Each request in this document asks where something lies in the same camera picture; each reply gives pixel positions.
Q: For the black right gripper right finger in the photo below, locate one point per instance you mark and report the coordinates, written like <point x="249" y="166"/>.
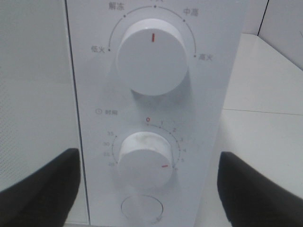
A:
<point x="249" y="199"/>

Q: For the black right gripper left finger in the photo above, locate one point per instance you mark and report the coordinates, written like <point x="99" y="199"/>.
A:
<point x="45" y="198"/>

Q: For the white microwave door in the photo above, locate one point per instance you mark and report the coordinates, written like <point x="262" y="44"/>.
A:
<point x="38" y="113"/>

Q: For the round white door button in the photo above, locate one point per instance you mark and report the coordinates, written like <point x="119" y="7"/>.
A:
<point x="143" y="209"/>

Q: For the white timer knob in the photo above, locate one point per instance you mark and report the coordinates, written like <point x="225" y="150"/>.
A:
<point x="145" y="160"/>

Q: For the white microwave oven body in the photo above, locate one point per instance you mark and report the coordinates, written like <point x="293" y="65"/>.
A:
<point x="187" y="117"/>

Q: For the white upper power knob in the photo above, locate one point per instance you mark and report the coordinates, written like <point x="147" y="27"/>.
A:
<point x="151" y="58"/>

